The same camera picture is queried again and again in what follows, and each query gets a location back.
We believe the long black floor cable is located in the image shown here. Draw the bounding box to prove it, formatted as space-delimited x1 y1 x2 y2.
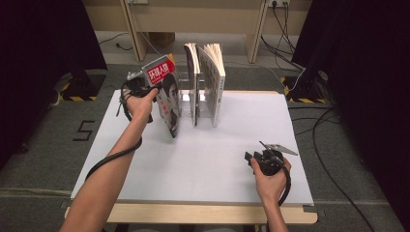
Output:
310 107 377 232

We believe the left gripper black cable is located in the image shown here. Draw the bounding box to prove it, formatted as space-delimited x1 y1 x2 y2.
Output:
84 80 144 182

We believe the wooden table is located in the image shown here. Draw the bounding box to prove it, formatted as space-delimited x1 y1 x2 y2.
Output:
64 202 319 225

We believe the dark magazine with red title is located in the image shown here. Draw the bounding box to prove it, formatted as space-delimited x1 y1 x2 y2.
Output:
141 53 182 139

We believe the black stand base striped tape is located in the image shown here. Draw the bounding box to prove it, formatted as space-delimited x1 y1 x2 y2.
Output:
59 69 107 102
279 71 330 104

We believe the clear acrylic book rack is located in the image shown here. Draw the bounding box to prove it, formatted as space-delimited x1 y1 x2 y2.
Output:
173 72 222 119

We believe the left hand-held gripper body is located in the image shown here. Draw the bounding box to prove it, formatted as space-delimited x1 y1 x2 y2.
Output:
123 71 155 125

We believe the white board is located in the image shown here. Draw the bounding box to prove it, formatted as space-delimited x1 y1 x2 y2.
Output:
70 89 315 207

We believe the black floor cable with plug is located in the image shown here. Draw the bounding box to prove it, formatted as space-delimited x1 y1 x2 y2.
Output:
97 31 133 52

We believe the person's left hand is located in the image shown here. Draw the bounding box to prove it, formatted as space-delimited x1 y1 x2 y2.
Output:
125 88 160 123

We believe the black curtain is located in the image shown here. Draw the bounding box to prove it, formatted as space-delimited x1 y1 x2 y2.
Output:
0 0 108 169
291 0 410 232

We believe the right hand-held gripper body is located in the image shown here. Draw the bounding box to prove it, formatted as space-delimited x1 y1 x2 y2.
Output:
253 140 299 177

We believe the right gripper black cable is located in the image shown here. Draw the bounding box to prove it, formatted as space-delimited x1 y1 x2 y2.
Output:
278 163 293 208

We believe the black power cable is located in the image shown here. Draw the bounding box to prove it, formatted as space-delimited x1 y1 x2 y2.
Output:
271 1 297 56
259 34 306 72

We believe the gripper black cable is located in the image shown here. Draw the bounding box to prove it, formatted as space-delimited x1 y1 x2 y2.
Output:
84 80 144 182
278 163 293 208

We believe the person's right hand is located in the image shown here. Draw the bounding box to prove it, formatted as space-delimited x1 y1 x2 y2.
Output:
250 157 293 205

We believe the beige wooden desk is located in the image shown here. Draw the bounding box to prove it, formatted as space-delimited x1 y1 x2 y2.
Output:
119 0 270 65

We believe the white book with picture grid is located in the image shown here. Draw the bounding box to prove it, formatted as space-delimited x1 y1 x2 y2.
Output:
196 43 227 129

